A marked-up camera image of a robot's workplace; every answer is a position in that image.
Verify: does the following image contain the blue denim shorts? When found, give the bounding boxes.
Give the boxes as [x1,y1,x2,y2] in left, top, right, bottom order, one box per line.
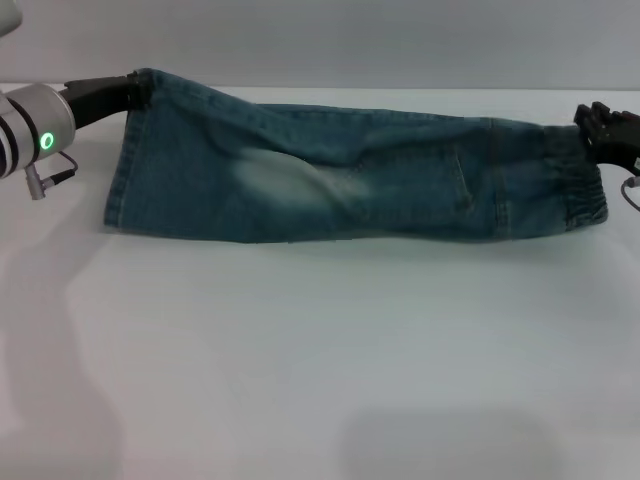
[102,68,611,246]

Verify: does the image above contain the right arm cable with connector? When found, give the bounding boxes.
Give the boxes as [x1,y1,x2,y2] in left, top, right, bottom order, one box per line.
[619,174,640,209]

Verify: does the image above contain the arm cable with connector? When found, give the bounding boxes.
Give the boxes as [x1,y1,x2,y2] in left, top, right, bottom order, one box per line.
[24,152,80,201]
[619,174,640,209]

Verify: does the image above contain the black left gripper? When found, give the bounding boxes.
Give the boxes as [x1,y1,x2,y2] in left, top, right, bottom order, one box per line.
[62,71,151,131]

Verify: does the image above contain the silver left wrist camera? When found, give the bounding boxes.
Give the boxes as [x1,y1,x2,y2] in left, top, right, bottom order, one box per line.
[0,0,24,39]

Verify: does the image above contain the left arm cable with connector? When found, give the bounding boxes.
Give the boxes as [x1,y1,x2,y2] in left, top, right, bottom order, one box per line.
[24,152,80,201]

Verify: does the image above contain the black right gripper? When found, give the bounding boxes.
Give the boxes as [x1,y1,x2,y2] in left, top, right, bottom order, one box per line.
[572,102,640,176]

